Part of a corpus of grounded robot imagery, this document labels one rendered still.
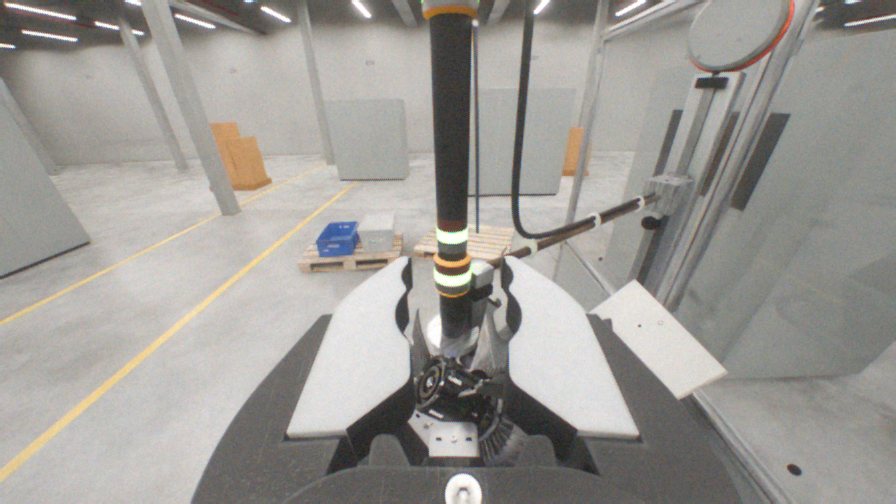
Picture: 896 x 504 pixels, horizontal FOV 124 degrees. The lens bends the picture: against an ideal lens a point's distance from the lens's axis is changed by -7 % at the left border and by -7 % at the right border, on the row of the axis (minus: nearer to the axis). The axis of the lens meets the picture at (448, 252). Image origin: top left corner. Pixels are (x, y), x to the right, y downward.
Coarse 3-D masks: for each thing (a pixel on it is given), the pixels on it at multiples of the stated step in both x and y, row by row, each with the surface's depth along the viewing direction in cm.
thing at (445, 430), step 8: (432, 424) 52; (440, 424) 52; (448, 424) 52; (456, 424) 52; (464, 424) 52; (472, 424) 51; (432, 432) 50; (440, 432) 50; (448, 432) 50; (456, 432) 50; (464, 432) 50; (472, 432) 50; (432, 440) 49; (448, 440) 49; (464, 440) 49; (472, 440) 49; (432, 448) 48; (440, 448) 48; (448, 448) 48; (456, 448) 48; (464, 448) 48; (472, 448) 48
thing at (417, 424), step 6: (414, 414) 60; (420, 414) 59; (414, 420) 59; (420, 420) 59; (426, 420) 58; (432, 420) 58; (414, 426) 59; (420, 426) 59; (420, 432) 58; (426, 432) 58; (426, 438) 58; (426, 444) 57
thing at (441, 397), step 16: (432, 368) 58; (448, 368) 53; (464, 368) 57; (416, 384) 59; (432, 384) 55; (448, 384) 51; (464, 384) 53; (416, 400) 55; (432, 400) 50; (448, 400) 51; (464, 400) 52; (480, 400) 55; (432, 416) 52; (448, 416) 52; (464, 416) 54; (480, 416) 53; (480, 432) 52
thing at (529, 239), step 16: (528, 0) 23; (528, 16) 23; (528, 32) 24; (528, 48) 25; (528, 64) 25; (528, 80) 26; (512, 176) 31; (512, 192) 32; (512, 208) 33; (640, 208) 54; (576, 224) 43; (528, 240) 38; (528, 256) 39
